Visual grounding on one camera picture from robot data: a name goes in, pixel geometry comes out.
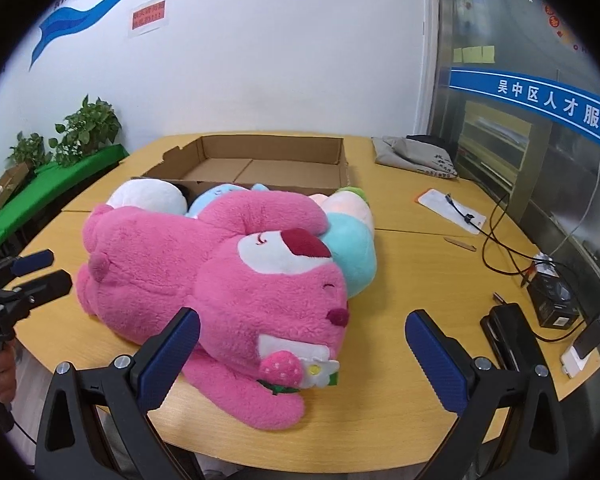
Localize small brown carton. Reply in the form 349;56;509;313
0;162;33;211

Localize person's left hand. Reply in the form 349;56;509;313
0;337;19;406

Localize large potted green plant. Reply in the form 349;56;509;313
50;94;123;168

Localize red wall sign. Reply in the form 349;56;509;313
128;0;173;38

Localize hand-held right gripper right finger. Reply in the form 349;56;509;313
405;309;566;480

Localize black stapler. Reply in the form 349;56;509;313
481;302;548;376

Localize black cable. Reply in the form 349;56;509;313
442;170;546;281

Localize small black box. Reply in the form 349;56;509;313
526;270;581;330

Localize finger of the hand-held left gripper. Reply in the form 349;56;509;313
0;249;55;291
0;269;73;321

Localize blue wave wall decal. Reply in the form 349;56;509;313
30;0;361;73

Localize red window stickers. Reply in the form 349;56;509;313
545;2;588;56

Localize white charger block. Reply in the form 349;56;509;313
560;345;600;380

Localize teal and peach plush toy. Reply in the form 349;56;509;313
310;186;378;296

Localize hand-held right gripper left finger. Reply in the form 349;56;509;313
34;306;202;480

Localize cardboard box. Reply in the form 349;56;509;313
130;134;352;198

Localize pink plush bear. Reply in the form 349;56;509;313
76;191;352;432

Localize white plush toy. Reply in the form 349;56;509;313
105;179;188;216

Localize white flat packet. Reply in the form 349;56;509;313
416;188;487;233

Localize green cloth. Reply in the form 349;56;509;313
0;144;131;261

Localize yellow sticky notes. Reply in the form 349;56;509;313
452;46;496;65

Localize blue window banner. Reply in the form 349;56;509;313
447;66;600;156

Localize grey fabric bag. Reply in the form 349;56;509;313
371;135;459;181

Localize small potted green plant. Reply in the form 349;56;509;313
7;131;53;171

